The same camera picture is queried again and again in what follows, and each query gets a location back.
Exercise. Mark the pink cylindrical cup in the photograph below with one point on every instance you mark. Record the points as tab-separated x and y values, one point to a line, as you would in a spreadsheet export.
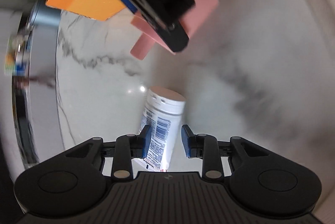
190	19

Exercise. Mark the white cream tube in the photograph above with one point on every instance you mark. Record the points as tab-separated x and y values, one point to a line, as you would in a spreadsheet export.
163	112

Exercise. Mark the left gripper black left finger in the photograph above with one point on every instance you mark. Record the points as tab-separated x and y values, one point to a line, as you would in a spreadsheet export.
127	148

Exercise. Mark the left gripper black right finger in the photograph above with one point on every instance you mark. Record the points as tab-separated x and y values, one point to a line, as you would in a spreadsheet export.
206	148

